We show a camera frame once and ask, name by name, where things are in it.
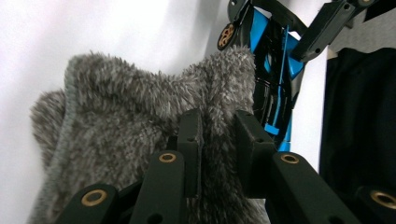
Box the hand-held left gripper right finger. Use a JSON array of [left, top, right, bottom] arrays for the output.
[[233, 109, 277, 200]]

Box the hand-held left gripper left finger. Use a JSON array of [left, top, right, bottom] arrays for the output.
[[177, 107, 205, 199]]

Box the grey fluffy cloth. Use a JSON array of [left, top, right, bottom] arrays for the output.
[[27, 45, 273, 224]]

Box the dark cloth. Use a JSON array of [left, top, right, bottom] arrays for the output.
[[318, 46, 396, 224]]

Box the pale table sheet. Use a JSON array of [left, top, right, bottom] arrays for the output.
[[0, 0, 332, 224]]

